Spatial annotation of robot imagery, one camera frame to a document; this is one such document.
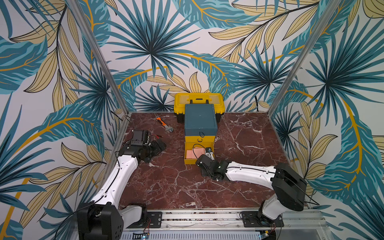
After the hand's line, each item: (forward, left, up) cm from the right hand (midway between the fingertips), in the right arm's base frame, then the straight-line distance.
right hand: (205, 167), depth 87 cm
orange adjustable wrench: (+33, +25, -3) cm, 42 cm away
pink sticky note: (+9, +9, -1) cm, 13 cm away
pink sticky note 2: (+9, +3, +2) cm, 10 cm away
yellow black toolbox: (+45, +14, +13) cm, 49 cm away
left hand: (+5, +24, +11) cm, 27 cm away
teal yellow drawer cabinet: (+15, +2, +17) cm, 23 cm away
